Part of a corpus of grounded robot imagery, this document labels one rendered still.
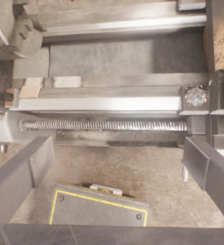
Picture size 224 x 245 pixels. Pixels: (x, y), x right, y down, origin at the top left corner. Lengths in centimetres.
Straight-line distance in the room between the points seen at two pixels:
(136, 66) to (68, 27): 36
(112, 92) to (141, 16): 36
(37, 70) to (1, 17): 48
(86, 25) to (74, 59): 18
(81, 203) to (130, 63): 97
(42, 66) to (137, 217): 109
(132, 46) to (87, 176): 114
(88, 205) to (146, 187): 52
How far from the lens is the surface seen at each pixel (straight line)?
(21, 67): 110
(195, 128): 77
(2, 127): 95
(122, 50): 93
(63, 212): 140
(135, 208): 128
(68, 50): 100
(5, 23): 61
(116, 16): 90
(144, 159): 154
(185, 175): 93
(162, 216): 165
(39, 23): 69
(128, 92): 73
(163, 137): 113
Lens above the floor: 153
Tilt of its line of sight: 79 degrees down
